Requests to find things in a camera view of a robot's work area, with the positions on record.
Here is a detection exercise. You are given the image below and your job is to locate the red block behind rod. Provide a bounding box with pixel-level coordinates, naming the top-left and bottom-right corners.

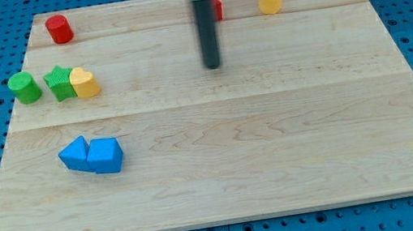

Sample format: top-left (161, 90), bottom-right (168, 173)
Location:
top-left (212, 0), bottom-right (224, 21)

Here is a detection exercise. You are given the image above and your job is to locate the blue cube block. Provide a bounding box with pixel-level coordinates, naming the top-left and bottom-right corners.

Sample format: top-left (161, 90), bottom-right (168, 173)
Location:
top-left (87, 137), bottom-right (124, 174)

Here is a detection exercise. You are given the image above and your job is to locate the green cylinder block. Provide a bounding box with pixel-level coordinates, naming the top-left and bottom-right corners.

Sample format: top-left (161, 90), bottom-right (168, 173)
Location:
top-left (7, 71), bottom-right (42, 105)

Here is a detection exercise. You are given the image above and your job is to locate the red cylinder block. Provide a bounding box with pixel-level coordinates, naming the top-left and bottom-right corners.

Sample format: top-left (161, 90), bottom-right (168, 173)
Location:
top-left (45, 14), bottom-right (74, 44)

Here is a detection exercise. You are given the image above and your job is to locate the green star block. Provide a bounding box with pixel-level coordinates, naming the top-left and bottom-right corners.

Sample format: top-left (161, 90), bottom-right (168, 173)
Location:
top-left (43, 66), bottom-right (77, 102)

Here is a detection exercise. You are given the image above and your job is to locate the wooden board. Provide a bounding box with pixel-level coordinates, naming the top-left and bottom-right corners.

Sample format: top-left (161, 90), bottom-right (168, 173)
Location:
top-left (0, 0), bottom-right (413, 231)

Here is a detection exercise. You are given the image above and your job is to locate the blue triangle block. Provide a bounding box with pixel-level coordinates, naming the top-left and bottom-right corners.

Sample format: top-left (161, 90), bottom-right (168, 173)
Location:
top-left (58, 136), bottom-right (92, 172)

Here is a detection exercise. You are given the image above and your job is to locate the yellow heart block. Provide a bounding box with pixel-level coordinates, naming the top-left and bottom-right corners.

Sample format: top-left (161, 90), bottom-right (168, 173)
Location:
top-left (69, 66), bottom-right (101, 99)

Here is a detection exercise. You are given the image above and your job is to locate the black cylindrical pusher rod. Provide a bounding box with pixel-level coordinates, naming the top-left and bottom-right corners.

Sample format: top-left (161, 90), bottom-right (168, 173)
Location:
top-left (191, 0), bottom-right (221, 70)

